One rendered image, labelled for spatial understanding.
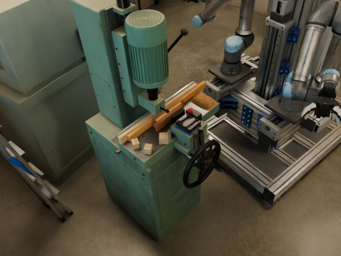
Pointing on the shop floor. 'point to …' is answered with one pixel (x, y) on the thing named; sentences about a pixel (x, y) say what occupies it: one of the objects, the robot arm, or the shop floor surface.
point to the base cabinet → (148, 191)
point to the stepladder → (31, 176)
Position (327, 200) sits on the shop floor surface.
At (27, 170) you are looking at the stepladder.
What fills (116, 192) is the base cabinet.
